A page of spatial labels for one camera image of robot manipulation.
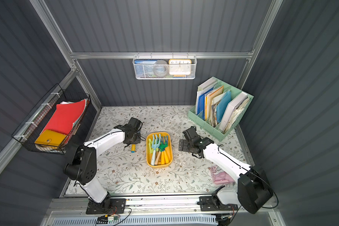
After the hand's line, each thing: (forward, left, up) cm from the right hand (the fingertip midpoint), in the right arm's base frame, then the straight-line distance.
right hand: (190, 145), depth 85 cm
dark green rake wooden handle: (+4, +17, -8) cm, 19 cm away
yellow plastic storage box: (-4, +26, -6) cm, 27 cm away
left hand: (+6, +37, -4) cm, 37 cm away
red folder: (+5, +69, +20) cm, 72 cm away
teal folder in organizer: (+23, -22, +11) cm, 33 cm away
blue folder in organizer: (+30, -10, +3) cm, 31 cm away
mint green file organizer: (+22, -32, +15) cm, 42 cm away
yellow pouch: (-9, +67, +21) cm, 71 cm away
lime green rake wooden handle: (+5, +26, -9) cm, 28 cm away
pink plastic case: (-16, -18, -10) cm, 26 cm away
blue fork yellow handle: (-1, +36, -4) cm, 36 cm away
